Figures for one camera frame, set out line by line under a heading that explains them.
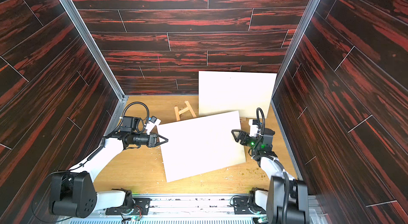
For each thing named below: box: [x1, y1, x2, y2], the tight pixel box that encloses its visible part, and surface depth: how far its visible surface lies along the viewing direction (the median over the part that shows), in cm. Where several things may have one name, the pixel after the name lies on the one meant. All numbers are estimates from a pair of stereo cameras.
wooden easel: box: [174, 100, 197, 122], surface depth 86 cm
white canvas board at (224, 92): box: [198, 71, 278, 118], surface depth 95 cm
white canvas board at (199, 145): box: [157, 110, 247, 183], surface depth 85 cm
